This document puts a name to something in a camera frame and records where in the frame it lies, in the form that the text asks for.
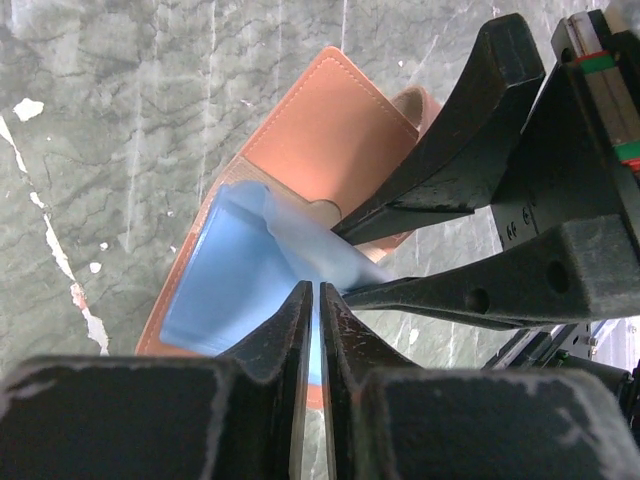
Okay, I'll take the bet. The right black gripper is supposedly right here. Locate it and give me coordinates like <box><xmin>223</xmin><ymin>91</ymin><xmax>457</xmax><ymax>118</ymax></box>
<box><xmin>330</xmin><ymin>8</ymin><xmax>640</xmax><ymax>416</ymax></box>

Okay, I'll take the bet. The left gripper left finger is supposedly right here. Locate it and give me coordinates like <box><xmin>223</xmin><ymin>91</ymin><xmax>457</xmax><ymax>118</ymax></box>
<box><xmin>1</xmin><ymin>281</ymin><xmax>313</xmax><ymax>479</ymax></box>

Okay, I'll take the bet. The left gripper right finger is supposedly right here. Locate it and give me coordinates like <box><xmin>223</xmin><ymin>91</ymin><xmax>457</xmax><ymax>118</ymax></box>
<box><xmin>319</xmin><ymin>283</ymin><xmax>639</xmax><ymax>479</ymax></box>

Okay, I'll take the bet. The pink leather card holder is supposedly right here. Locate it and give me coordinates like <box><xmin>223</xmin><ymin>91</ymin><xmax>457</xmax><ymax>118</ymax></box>
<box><xmin>136</xmin><ymin>46</ymin><xmax>440</xmax><ymax>356</ymax></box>

